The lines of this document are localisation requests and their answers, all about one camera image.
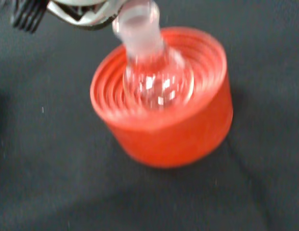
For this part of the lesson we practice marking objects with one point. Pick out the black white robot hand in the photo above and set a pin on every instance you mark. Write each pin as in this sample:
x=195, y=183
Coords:
x=86, y=14

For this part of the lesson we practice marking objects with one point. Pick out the black bench cloth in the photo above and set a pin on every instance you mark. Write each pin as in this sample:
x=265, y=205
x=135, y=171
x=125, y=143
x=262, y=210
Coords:
x=55, y=168

